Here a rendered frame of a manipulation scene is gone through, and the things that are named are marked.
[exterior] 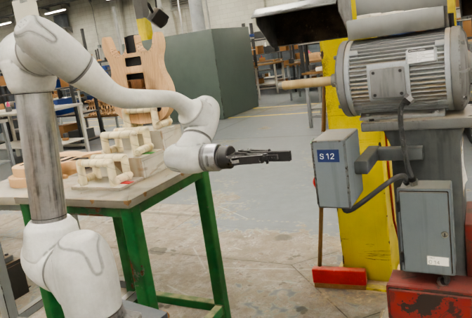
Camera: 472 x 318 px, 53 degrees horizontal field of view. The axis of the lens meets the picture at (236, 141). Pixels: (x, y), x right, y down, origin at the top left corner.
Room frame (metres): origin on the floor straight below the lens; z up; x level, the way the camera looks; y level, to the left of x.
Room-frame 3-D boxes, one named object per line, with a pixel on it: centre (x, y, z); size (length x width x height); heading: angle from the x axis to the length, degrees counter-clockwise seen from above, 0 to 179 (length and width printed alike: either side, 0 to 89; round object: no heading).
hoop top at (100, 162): (1.86, 0.58, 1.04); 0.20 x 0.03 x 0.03; 60
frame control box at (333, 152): (1.33, -0.36, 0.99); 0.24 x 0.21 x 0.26; 61
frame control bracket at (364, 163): (1.38, -0.39, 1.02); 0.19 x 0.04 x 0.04; 151
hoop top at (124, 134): (1.99, 0.50, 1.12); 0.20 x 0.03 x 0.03; 60
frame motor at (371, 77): (1.50, -0.55, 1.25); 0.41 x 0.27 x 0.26; 61
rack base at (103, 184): (1.90, 0.55, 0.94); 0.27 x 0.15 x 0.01; 61
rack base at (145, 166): (2.03, 0.47, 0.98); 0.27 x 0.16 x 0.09; 61
